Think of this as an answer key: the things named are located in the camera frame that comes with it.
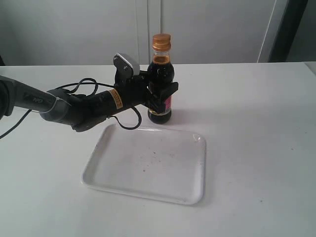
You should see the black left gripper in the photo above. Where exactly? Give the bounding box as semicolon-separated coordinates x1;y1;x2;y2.
115;70;179;114

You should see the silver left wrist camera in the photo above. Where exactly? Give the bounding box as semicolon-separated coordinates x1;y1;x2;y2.
113;53;140;80

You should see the soy sauce bottle gold cap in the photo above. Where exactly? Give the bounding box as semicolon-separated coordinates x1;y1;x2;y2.
146;33;175;125

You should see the white plastic tray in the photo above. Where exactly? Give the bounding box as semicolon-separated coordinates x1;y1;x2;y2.
81;124;206;205

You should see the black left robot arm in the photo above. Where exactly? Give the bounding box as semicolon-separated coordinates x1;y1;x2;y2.
0;71;178;132

